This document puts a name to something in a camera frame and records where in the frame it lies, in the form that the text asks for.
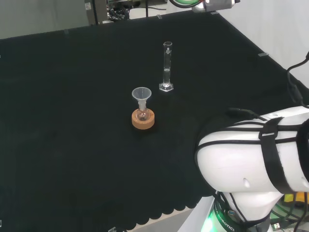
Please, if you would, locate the black bench cloth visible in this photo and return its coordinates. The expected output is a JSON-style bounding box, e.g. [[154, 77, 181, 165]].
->
[[0, 11, 309, 229]]

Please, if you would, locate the cork ring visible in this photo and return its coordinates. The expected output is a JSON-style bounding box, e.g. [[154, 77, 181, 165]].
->
[[131, 108, 155, 131]]

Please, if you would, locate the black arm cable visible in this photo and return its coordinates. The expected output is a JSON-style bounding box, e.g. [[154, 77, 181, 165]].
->
[[286, 50, 309, 109]]

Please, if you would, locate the small round-bottom glass flask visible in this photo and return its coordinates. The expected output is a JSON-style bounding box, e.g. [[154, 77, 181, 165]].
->
[[135, 103, 148, 122]]

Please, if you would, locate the clear plastic funnel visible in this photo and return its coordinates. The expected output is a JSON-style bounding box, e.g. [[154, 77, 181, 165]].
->
[[131, 87, 152, 109]]

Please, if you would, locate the clear glass graduated cylinder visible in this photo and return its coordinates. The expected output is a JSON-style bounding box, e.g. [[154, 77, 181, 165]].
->
[[159, 41, 174, 93]]

